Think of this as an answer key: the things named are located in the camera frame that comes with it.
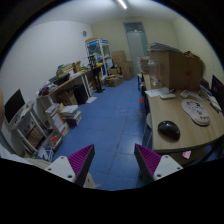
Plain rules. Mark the large brown cardboard box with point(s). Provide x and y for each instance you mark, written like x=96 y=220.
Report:
x=177 y=70

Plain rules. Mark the grey door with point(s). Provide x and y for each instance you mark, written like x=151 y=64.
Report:
x=137 y=42

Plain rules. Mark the black monitor right edge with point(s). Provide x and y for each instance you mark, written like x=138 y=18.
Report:
x=217 y=90

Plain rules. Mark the white shelf rack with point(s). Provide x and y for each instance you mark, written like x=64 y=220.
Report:
x=30 y=134

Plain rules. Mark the wooden desk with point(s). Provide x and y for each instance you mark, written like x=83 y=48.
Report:
x=192 y=136
x=79 y=78

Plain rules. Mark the wooden desk on left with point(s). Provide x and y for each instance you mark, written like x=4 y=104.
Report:
x=79 y=78

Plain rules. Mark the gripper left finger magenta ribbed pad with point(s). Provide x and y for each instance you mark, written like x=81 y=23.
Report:
x=75 y=167

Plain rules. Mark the white remote control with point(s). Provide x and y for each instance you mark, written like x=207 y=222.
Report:
x=167 y=96

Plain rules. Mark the wooden desk on right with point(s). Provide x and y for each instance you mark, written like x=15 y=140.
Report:
x=192 y=136

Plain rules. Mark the white calculator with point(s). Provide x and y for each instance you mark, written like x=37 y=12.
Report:
x=184 y=94

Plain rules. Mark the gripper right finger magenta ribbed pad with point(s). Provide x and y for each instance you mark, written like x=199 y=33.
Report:
x=154 y=166

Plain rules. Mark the white paper sheet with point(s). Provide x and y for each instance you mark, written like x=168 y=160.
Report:
x=157 y=92

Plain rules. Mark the cardboard box on floor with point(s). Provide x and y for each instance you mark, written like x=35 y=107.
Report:
x=114 y=81

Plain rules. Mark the stacked cardboard boxes by door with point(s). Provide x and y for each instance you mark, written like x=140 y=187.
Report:
x=119 y=59

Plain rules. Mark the white patterned mouse pad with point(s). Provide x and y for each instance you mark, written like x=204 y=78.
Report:
x=196 y=112

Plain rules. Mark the stack of books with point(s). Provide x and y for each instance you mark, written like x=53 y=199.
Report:
x=71 y=115

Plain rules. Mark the clear plastic jar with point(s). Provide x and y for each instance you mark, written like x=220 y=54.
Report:
x=153 y=71

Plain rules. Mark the black monitor on left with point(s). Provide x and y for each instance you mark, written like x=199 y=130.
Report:
x=13 y=105

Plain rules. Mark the black computer mouse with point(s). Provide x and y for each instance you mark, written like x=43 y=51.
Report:
x=169 y=129

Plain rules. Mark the ceiling tube light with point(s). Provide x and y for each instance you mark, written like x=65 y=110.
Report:
x=122 y=4

